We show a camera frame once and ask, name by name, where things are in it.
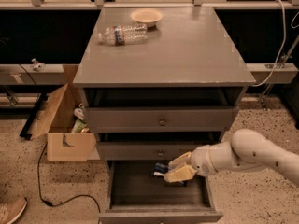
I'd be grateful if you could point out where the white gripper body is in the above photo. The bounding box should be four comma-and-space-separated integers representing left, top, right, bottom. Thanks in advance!
190, 145, 217, 176

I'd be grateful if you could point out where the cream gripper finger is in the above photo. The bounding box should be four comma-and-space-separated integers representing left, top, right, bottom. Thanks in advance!
168, 151, 192, 168
164, 163, 196, 183

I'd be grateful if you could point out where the blue rxbar blueberry bar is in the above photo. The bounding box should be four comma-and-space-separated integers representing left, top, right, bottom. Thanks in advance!
153, 163, 170, 177

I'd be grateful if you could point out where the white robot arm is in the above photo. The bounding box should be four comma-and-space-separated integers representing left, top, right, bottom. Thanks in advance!
164, 129, 299, 187

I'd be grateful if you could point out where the grey open bottom drawer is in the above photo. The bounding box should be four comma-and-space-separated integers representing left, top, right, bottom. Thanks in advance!
100, 161, 223, 224

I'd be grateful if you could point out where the grey top drawer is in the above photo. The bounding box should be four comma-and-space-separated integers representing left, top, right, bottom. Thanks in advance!
85, 107, 239, 133

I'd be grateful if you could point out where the grey middle drawer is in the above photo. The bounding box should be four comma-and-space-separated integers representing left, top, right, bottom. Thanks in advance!
96, 141, 216, 161

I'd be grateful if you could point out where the grey wooden drawer cabinet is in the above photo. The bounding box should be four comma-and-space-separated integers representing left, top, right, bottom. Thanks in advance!
72, 7, 256, 224

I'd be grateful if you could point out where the green packet in box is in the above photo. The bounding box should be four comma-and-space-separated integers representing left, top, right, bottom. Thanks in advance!
71, 119, 87, 133

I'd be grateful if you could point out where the white bottle in box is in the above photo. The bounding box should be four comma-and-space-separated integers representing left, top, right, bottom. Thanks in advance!
74, 108, 84, 120

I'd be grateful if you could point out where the open cardboard box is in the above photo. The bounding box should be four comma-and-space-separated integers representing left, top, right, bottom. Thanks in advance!
30, 64, 97, 162

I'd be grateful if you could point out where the clear plastic water bottle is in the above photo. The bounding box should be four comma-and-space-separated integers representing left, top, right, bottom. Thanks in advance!
97, 23, 149, 46

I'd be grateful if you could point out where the white shallow bowl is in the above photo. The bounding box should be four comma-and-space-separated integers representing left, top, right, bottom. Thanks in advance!
130, 8, 163, 28

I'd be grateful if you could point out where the small clear object on ledge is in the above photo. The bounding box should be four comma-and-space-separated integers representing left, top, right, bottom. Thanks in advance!
31, 58, 45, 72

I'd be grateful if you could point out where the tan sneaker shoe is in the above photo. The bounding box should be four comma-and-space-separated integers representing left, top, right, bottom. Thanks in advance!
0, 197, 27, 224

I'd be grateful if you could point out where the white hanging cable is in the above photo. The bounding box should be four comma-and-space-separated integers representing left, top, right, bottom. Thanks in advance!
250, 0, 299, 88

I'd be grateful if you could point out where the black floor cable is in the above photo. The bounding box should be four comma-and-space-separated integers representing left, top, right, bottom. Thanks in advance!
36, 142, 102, 224

